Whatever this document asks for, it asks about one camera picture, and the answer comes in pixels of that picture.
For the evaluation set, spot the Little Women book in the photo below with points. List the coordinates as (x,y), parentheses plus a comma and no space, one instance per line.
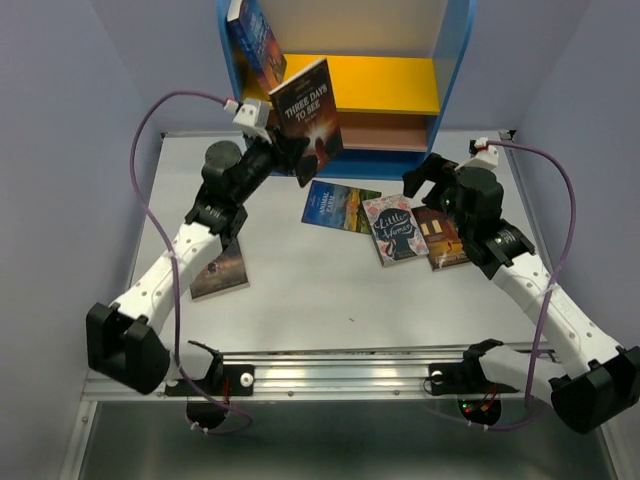
(394,229)

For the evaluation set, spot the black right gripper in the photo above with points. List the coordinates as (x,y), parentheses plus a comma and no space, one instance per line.
(430,170)

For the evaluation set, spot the aluminium rail frame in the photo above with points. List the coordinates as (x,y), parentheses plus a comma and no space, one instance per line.
(322,320)

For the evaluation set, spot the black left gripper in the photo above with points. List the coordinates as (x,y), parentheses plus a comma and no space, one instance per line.
(285,150)

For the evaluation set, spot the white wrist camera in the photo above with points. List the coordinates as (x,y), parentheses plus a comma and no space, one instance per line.
(251,115)
(482,154)

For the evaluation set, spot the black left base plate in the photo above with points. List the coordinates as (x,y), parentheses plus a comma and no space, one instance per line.
(232,380)

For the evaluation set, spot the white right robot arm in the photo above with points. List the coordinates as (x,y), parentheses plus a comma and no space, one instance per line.
(595,378)

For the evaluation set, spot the Animal Farm book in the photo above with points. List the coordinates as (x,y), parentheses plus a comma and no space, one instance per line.
(337,206)

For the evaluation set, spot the blue bookshelf with coloured shelves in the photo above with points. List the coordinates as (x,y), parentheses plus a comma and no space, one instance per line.
(393,66)

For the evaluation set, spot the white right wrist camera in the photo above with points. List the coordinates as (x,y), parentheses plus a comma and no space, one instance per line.
(482,154)

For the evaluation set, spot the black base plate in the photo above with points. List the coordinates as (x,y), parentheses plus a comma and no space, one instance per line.
(232,380)
(460,378)

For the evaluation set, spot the Three Days to See book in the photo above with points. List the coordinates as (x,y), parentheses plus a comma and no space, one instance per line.
(305,107)

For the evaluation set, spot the dark purple cover book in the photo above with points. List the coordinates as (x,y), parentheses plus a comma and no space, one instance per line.
(225,273)

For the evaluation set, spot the Jane Eyre blue book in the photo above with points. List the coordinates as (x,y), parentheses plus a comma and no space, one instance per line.
(252,31)

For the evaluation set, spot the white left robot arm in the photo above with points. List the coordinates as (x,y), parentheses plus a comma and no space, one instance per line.
(123,340)

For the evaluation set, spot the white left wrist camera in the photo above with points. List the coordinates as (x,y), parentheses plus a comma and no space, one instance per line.
(251,115)

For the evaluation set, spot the Kate DiCamillo dark book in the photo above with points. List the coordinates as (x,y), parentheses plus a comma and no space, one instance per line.
(445,248)

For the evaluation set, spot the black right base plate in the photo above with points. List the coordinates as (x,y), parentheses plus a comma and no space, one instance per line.
(460,378)

